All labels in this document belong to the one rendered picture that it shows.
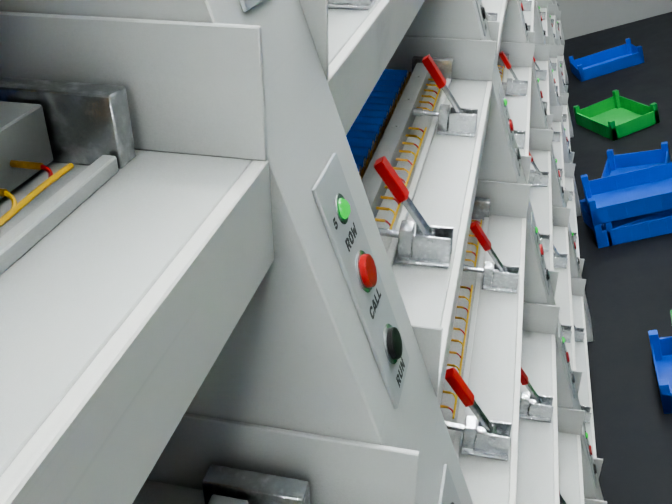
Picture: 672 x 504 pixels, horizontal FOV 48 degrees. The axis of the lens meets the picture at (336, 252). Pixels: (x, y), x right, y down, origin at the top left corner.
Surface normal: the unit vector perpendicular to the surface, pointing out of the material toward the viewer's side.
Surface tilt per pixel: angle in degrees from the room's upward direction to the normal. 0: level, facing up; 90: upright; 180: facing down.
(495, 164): 90
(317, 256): 90
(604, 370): 0
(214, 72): 90
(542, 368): 19
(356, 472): 90
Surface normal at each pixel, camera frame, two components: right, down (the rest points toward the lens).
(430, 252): -0.22, 0.50
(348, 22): 0.00, -0.86
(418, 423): 0.92, -0.18
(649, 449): -0.32, -0.85
